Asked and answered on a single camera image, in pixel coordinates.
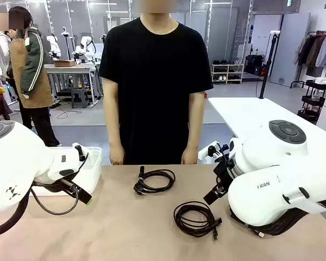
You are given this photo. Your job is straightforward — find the black right arm cable harness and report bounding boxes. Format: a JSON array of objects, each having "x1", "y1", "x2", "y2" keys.
[{"x1": 229, "y1": 200, "x2": 326, "y2": 239}]

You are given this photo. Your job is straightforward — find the black USB extension cable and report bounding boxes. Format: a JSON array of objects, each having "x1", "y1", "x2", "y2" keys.
[{"x1": 173, "y1": 200, "x2": 223, "y2": 240}]

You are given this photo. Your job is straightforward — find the black power cable with plug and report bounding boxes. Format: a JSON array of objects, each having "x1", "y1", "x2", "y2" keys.
[{"x1": 133, "y1": 165, "x2": 176, "y2": 197}]

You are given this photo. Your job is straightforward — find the person's right forearm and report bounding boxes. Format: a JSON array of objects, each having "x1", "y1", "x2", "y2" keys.
[{"x1": 102, "y1": 77, "x2": 121, "y2": 149}]

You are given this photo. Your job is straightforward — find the person in green jacket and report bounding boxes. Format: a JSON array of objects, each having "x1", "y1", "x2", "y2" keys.
[{"x1": 8, "y1": 5, "x2": 60, "y2": 147}]

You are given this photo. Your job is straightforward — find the person's right hand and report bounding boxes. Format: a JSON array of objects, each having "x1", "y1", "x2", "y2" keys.
[{"x1": 109, "y1": 146, "x2": 125, "y2": 166}]

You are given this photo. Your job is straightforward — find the large white table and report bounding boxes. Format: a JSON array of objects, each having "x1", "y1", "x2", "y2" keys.
[{"x1": 208, "y1": 97, "x2": 326, "y2": 142}]

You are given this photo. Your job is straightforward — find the coat rack with clothes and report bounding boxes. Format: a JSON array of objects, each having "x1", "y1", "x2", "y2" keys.
[{"x1": 290, "y1": 30, "x2": 326, "y2": 89}]

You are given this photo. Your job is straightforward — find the brown cardboard box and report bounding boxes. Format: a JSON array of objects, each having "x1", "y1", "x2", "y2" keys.
[{"x1": 53, "y1": 59, "x2": 76, "y2": 67}]

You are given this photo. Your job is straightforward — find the black tripod pole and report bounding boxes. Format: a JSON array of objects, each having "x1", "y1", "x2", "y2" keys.
[{"x1": 259, "y1": 30, "x2": 281, "y2": 99}]

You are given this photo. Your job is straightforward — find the black trolley cart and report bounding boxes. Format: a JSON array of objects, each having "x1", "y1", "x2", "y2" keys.
[{"x1": 297, "y1": 79, "x2": 326, "y2": 125}]

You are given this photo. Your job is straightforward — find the clear plastic storage bin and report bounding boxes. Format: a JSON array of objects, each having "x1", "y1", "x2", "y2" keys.
[{"x1": 29, "y1": 146, "x2": 103, "y2": 196}]

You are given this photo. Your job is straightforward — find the person's left hand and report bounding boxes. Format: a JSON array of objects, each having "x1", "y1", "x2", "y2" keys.
[{"x1": 180, "y1": 148, "x2": 199, "y2": 165}]

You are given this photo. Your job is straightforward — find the black floor cable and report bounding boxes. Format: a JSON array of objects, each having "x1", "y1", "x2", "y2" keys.
[{"x1": 50, "y1": 102, "x2": 81, "y2": 120}]

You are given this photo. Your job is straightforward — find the black luggage bags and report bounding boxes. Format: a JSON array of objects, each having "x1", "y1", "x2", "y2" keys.
[{"x1": 245, "y1": 54, "x2": 267, "y2": 76}]

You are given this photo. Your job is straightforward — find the grey background work table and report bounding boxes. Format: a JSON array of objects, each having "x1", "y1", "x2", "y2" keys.
[{"x1": 44, "y1": 64, "x2": 98, "y2": 105}]

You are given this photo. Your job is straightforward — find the person in black T-shirt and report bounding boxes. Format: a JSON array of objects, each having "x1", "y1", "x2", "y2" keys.
[{"x1": 98, "y1": 0, "x2": 214, "y2": 166}]

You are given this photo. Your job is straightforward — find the black background camera stand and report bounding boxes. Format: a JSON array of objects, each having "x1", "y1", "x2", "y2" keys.
[{"x1": 61, "y1": 26, "x2": 73, "y2": 61}]

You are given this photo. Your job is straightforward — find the white shoe rack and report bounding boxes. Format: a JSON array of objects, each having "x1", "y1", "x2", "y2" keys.
[{"x1": 211, "y1": 63, "x2": 245, "y2": 84}]

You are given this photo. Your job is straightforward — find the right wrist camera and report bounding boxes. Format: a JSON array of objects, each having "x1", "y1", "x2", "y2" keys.
[{"x1": 197, "y1": 140, "x2": 221, "y2": 160}]

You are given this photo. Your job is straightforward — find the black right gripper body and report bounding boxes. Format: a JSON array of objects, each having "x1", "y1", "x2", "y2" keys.
[{"x1": 213, "y1": 160, "x2": 236, "y2": 191}]

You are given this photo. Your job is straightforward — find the person in white hoodie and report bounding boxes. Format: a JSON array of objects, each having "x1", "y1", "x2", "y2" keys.
[{"x1": 0, "y1": 12, "x2": 14, "y2": 82}]

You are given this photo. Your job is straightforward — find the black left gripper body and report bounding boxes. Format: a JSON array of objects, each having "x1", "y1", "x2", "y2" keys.
[{"x1": 34, "y1": 178, "x2": 78, "y2": 195}]

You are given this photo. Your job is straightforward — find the grey plastic stool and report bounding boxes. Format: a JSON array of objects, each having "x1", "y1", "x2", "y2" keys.
[{"x1": 70, "y1": 88, "x2": 90, "y2": 109}]

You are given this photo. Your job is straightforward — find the person's left forearm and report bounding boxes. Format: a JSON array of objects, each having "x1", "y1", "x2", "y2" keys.
[{"x1": 185, "y1": 91, "x2": 206, "y2": 150}]

